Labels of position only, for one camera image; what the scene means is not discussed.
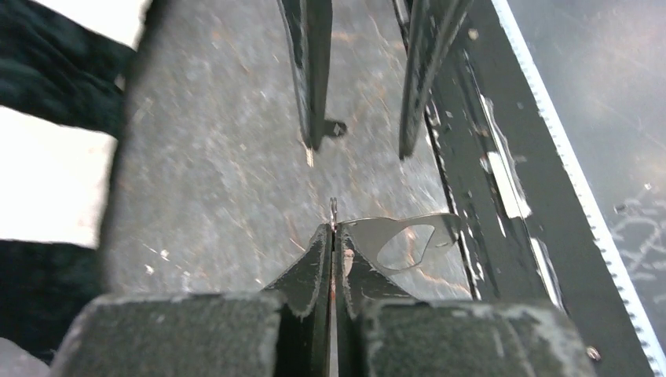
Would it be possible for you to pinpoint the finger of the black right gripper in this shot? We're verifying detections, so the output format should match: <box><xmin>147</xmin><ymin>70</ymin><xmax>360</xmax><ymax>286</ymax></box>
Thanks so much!
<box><xmin>278</xmin><ymin>0</ymin><xmax>333</xmax><ymax>151</ymax></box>
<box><xmin>398</xmin><ymin>0</ymin><xmax>472</xmax><ymax>160</ymax></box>

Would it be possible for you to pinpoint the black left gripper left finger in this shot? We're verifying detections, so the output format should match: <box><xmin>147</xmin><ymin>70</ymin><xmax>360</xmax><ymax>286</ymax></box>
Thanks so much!
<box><xmin>50</xmin><ymin>225</ymin><xmax>333</xmax><ymax>376</ymax></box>

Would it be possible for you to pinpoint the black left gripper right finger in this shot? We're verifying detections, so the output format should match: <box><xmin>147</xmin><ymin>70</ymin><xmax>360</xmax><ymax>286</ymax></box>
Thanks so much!
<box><xmin>334</xmin><ymin>226</ymin><xmax>595</xmax><ymax>376</ymax></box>

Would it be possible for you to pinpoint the black key tag white label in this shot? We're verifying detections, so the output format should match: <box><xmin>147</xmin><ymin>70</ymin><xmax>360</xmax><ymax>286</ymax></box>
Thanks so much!
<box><xmin>324</xmin><ymin>119</ymin><xmax>348</xmax><ymax>138</ymax></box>

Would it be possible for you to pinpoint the black and white checkered pillow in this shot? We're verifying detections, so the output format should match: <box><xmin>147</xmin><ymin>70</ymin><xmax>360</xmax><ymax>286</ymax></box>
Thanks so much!
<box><xmin>1</xmin><ymin>1</ymin><xmax>152</xmax><ymax>364</ymax></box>

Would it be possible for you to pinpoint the white toothed cable duct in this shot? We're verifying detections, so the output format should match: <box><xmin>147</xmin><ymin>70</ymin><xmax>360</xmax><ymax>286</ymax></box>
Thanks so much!
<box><xmin>492</xmin><ymin>1</ymin><xmax>665</xmax><ymax>376</ymax></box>

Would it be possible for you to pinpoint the black mounting base rail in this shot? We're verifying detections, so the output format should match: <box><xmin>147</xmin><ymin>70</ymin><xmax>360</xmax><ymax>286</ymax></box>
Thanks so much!
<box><xmin>426</xmin><ymin>1</ymin><xmax>665</xmax><ymax>376</ymax></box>

